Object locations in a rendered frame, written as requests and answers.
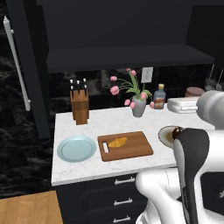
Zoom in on dark upper cabinet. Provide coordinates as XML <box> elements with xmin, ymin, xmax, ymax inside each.
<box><xmin>35</xmin><ymin>0</ymin><xmax>217</xmax><ymax>74</ymax></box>

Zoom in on grey vase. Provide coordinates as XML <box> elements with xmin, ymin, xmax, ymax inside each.
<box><xmin>131</xmin><ymin>95</ymin><xmax>147</xmax><ymax>119</ymax></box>

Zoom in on white wall socket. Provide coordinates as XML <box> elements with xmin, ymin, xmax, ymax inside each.
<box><xmin>141</xmin><ymin>66</ymin><xmax>154</xmax><ymax>84</ymax></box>

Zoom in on dark brown pastry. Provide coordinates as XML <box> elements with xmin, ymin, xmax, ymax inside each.
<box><xmin>171</xmin><ymin>126</ymin><xmax>185</xmax><ymax>141</ymax></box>

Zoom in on silver drawer handle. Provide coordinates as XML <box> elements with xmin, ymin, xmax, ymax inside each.
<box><xmin>114</xmin><ymin>177</ymin><xmax>137</xmax><ymax>186</ymax></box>
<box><xmin>113</xmin><ymin>198</ymin><xmax>134</xmax><ymax>207</ymax></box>
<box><xmin>112</xmin><ymin>214</ymin><xmax>132</xmax><ymax>224</ymax></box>

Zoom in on brown round pot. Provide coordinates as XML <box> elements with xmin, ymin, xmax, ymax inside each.
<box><xmin>185</xmin><ymin>86</ymin><xmax>206</xmax><ymax>98</ymax></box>

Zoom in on dark drawer front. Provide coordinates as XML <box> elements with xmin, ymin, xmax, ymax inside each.
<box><xmin>81</xmin><ymin>172</ymin><xmax>139</xmax><ymax>193</ymax></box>
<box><xmin>83</xmin><ymin>186</ymin><xmax>147</xmax><ymax>214</ymax></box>
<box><xmin>85</xmin><ymin>206</ymin><xmax>145</xmax><ymax>224</ymax></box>

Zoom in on wooden cutting board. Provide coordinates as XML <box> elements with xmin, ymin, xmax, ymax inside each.
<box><xmin>96</xmin><ymin>130</ymin><xmax>155</xmax><ymax>163</ymax></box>

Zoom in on beige plate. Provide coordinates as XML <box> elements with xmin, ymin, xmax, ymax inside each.
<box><xmin>157</xmin><ymin>125</ymin><xmax>180</xmax><ymax>151</ymax></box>

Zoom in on glass bottle with brown label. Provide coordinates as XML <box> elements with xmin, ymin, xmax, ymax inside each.
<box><xmin>152</xmin><ymin>83</ymin><xmax>167</xmax><ymax>110</ymax></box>

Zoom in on hanging kitchen utensil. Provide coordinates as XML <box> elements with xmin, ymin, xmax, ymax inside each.
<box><xmin>214</xmin><ymin>68</ymin><xmax>224</xmax><ymax>92</ymax></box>
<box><xmin>204</xmin><ymin>63</ymin><xmax>216</xmax><ymax>92</ymax></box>

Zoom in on pink flowers bunch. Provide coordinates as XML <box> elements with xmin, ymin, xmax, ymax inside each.
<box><xmin>109</xmin><ymin>67</ymin><xmax>156</xmax><ymax>109</ymax></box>

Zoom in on golden croissant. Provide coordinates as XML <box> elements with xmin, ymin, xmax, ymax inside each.
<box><xmin>108</xmin><ymin>136</ymin><xmax>129</xmax><ymax>149</ymax></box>

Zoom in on light blue plate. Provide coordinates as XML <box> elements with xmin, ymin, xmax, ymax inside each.
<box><xmin>56</xmin><ymin>135</ymin><xmax>97</xmax><ymax>164</ymax></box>

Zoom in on long white door handle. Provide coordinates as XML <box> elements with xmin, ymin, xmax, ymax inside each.
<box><xmin>2</xmin><ymin>16</ymin><xmax>32</xmax><ymax>112</ymax></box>

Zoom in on dark tall cabinet door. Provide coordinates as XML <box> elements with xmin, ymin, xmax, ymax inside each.
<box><xmin>4</xmin><ymin>0</ymin><xmax>52</xmax><ymax>140</ymax></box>

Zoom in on wooden knife block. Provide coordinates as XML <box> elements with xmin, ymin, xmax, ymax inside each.
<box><xmin>69</xmin><ymin>88</ymin><xmax>90</xmax><ymax>126</ymax></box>

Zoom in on white toaster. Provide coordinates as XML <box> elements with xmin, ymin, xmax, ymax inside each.
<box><xmin>166</xmin><ymin>96</ymin><xmax>202</xmax><ymax>115</ymax></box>

